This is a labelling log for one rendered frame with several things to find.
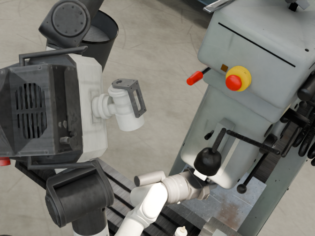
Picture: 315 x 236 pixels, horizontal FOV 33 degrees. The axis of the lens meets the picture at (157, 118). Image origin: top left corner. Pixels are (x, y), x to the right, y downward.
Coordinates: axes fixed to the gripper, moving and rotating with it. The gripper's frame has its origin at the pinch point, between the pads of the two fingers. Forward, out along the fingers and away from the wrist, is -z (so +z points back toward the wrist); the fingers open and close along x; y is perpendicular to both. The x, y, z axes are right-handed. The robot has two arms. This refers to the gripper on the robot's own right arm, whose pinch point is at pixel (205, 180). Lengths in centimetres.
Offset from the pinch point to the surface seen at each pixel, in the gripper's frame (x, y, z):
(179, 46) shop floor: 236, 121, -201
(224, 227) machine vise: -5.8, 24.6, -16.8
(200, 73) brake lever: -1, -48, 24
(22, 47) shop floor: 250, 123, -52
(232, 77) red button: -11, -54, 25
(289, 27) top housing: -8, -66, 10
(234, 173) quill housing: -11.3, -16.2, 4.5
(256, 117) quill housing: -9.4, -37.3, 5.9
